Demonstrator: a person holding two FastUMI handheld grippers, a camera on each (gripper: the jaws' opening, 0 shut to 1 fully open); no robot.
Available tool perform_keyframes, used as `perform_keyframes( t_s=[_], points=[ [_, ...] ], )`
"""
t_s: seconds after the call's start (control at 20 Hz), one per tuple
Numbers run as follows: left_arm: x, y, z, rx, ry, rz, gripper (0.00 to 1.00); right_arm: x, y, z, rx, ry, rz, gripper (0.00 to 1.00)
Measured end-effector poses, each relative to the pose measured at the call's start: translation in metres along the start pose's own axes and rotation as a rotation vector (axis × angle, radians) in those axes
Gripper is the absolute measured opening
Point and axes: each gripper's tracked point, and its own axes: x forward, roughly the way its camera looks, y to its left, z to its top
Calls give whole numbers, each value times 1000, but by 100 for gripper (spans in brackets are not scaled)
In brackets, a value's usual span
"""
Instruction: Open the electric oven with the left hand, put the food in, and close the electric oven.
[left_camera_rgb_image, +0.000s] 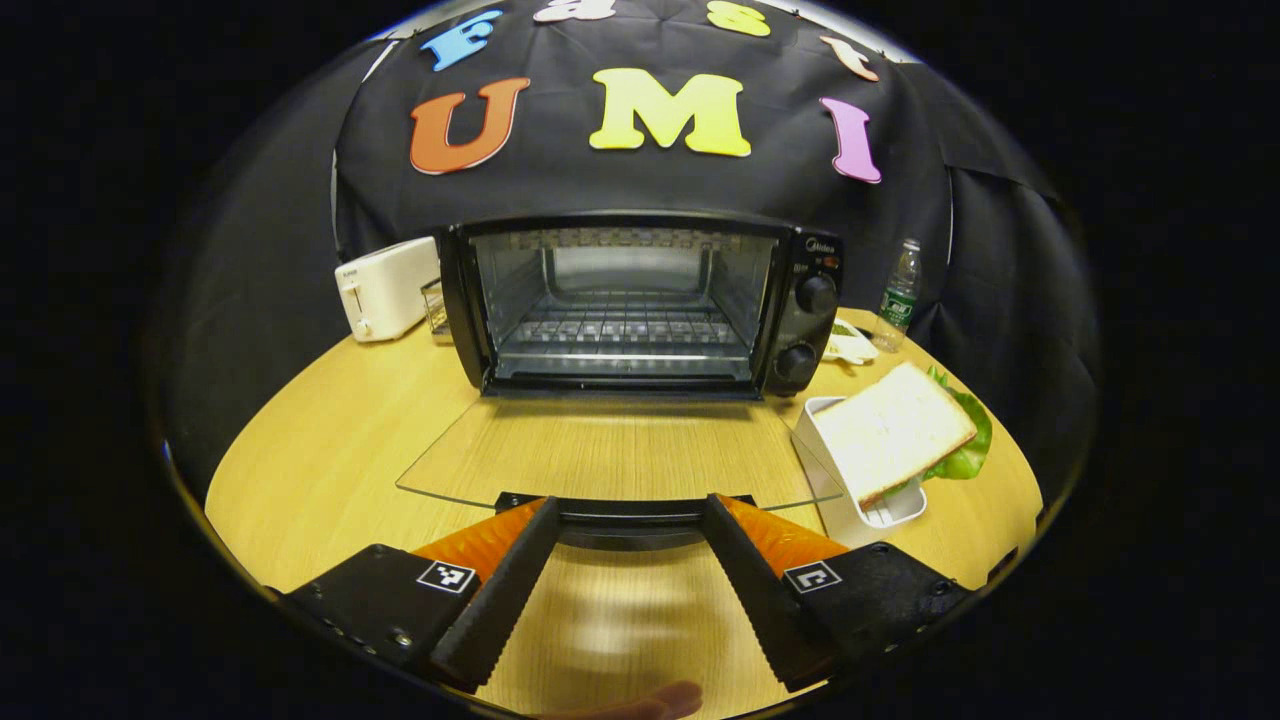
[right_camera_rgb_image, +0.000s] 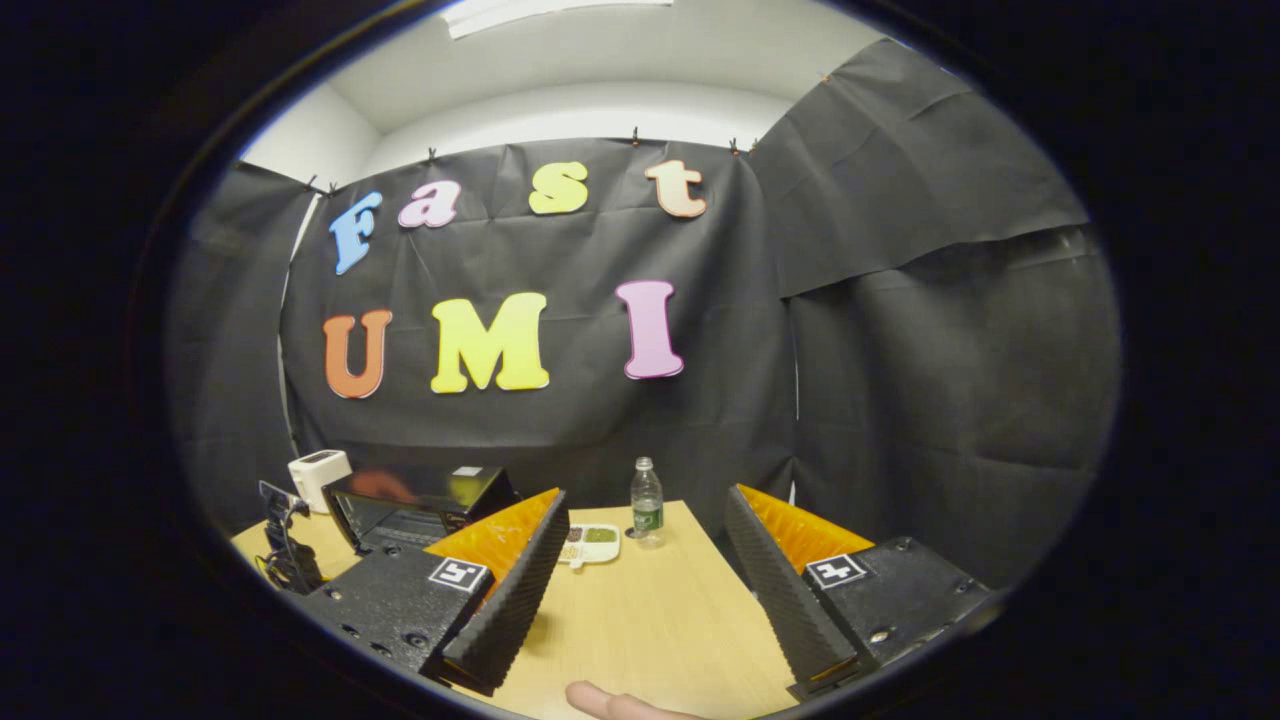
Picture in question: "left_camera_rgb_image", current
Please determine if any white toaster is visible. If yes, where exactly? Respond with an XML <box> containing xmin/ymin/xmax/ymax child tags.
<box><xmin>334</xmin><ymin>236</ymin><xmax>441</xmax><ymax>344</ymax></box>

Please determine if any white plastic basket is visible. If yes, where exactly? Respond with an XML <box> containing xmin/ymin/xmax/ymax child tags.
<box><xmin>790</xmin><ymin>395</ymin><xmax>929</xmax><ymax>549</ymax></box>

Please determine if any lettuce sandwich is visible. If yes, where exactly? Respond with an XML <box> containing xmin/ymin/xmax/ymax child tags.
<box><xmin>812</xmin><ymin>362</ymin><xmax>994</xmax><ymax>506</ymax></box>

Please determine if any black electric oven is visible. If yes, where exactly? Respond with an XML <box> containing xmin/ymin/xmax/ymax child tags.
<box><xmin>395</xmin><ymin>210</ymin><xmax>846</xmax><ymax>551</ymax></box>

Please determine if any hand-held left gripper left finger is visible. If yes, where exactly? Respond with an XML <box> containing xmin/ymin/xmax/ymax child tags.
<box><xmin>280</xmin><ymin>495</ymin><xmax>561</xmax><ymax>693</ymax></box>

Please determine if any black backdrop cloth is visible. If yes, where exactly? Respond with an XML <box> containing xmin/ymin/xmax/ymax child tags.
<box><xmin>150</xmin><ymin>0</ymin><xmax>1101</xmax><ymax>501</ymax></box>

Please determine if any clear plastic water bottle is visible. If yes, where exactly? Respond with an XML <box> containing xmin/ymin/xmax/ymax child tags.
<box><xmin>872</xmin><ymin>238</ymin><xmax>923</xmax><ymax>353</ymax></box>

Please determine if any white divided grain dish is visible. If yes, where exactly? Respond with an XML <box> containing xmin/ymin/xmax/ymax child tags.
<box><xmin>822</xmin><ymin>318</ymin><xmax>881</xmax><ymax>367</ymax></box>

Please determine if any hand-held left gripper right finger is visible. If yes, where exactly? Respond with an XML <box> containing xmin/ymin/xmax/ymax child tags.
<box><xmin>700</xmin><ymin>493</ymin><xmax>971</xmax><ymax>693</ymax></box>

